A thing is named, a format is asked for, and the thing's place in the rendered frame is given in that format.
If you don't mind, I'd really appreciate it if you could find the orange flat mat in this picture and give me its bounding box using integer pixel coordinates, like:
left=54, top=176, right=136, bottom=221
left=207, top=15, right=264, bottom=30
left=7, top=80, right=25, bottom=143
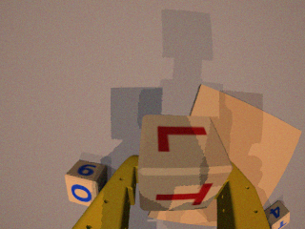
left=148, top=84, right=301, bottom=226

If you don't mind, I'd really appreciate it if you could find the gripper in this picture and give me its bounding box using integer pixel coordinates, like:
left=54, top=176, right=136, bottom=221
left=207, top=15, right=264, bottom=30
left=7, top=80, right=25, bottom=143
left=72, top=155, right=270, bottom=229

